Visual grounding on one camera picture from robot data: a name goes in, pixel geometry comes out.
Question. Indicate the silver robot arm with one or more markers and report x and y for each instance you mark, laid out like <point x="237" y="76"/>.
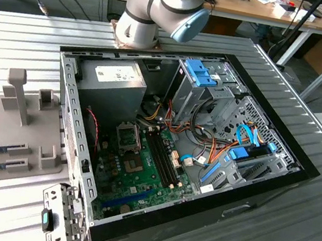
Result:
<point x="144" y="0"/>

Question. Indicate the metal locking lever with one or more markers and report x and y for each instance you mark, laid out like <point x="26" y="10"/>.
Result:
<point x="140" y="140"/>

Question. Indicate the black RAM slot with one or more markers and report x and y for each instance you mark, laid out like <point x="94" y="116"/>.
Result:
<point x="166" y="157"/>
<point x="162" y="158"/>
<point x="159" y="158"/>
<point x="170" y="157"/>

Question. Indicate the grey power supply unit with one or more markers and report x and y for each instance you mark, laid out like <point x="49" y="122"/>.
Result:
<point x="112" y="100"/>

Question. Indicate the blue drive bay latch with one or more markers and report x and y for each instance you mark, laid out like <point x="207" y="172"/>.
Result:
<point x="199" y="74"/>

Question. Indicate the green motherboard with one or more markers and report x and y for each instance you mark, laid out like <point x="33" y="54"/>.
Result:
<point x="144" y="185"/>

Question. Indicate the black case fan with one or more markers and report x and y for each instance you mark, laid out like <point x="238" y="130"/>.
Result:
<point x="89" y="133"/>

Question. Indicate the blue disk carrier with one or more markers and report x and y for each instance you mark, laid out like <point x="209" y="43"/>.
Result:
<point x="238" y="154"/>

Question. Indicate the blue expansion slot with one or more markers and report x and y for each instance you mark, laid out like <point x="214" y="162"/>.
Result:
<point x="127" y="198"/>

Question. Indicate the round coin battery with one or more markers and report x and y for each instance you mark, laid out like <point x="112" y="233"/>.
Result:
<point x="125" y="208"/>

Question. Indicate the black PC case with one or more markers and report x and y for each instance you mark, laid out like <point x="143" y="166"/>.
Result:
<point x="194" y="214"/>

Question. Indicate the grey disk bay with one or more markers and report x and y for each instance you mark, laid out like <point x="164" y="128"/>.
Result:
<point x="263" y="171"/>

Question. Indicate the grey parts rack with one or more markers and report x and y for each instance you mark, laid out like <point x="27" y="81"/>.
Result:
<point x="32" y="133"/>

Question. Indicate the teal latch tab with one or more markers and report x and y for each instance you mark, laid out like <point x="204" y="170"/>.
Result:
<point x="45" y="218"/>

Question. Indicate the small white box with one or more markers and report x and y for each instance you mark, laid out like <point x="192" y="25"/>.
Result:
<point x="282" y="11"/>

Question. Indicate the black stand pole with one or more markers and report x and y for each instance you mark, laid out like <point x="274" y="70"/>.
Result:
<point x="301" y="23"/>

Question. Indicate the brown arm base plate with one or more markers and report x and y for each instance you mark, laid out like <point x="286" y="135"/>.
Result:
<point x="158" y="46"/>

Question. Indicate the grey card retention bracket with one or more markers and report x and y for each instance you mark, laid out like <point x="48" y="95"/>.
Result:
<point x="56" y="199"/>

